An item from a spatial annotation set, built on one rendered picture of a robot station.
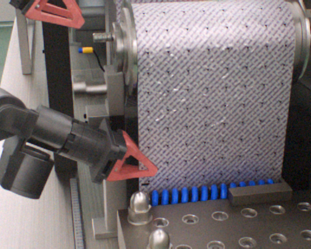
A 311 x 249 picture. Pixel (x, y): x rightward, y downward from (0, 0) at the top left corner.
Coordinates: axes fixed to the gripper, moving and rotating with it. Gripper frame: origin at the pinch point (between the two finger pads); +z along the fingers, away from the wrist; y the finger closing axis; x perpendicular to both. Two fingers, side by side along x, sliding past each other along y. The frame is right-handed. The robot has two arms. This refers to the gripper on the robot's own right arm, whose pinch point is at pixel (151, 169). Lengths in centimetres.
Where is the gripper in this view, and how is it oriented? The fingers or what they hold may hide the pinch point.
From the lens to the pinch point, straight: 82.6
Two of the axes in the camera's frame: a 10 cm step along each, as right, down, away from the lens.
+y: 1.9, 4.1, -8.9
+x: 4.7, -8.4, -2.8
